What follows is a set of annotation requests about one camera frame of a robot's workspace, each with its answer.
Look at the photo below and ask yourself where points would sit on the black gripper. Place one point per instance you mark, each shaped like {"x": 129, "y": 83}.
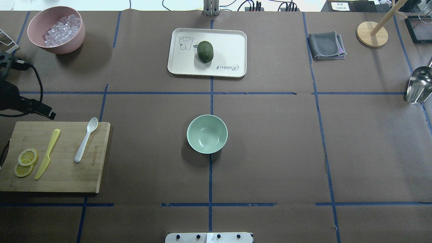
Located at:
{"x": 7, "y": 95}

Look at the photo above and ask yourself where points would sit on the white plastic spoon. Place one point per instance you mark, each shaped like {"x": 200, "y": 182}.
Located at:
{"x": 91, "y": 126}

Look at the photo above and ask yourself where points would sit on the mint green bowl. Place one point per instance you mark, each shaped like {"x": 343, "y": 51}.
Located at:
{"x": 207, "y": 134}

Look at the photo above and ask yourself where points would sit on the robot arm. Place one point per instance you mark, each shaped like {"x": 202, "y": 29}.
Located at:
{"x": 10, "y": 97}

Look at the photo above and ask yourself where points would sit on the pink bowl with ice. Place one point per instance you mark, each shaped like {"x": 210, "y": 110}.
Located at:
{"x": 58, "y": 30}

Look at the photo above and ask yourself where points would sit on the yellow plastic knife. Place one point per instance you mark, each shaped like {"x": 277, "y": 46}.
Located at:
{"x": 46, "y": 159}

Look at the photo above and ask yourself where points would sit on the bamboo cutting board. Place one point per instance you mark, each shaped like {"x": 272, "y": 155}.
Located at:
{"x": 62, "y": 173}

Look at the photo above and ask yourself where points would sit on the lemon slice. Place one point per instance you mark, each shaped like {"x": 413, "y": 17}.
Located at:
{"x": 27, "y": 157}
{"x": 23, "y": 171}

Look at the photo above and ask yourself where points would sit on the cream rabbit tray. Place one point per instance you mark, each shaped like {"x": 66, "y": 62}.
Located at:
{"x": 230, "y": 53}

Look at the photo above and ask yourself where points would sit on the green lime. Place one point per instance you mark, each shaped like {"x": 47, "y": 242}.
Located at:
{"x": 205, "y": 51}

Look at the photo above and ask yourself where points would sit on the folded grey cloth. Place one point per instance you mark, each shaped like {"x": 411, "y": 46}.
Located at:
{"x": 324, "y": 46}

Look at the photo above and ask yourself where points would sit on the wooden mug tree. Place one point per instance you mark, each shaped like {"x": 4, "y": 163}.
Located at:
{"x": 374, "y": 34}

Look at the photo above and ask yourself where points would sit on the metal ice scoop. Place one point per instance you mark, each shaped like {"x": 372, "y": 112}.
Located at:
{"x": 420, "y": 84}

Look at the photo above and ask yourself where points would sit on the aluminium frame post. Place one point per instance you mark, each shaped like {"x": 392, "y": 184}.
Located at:
{"x": 211, "y": 7}

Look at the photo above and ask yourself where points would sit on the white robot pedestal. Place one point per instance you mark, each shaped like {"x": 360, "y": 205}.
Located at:
{"x": 210, "y": 237}

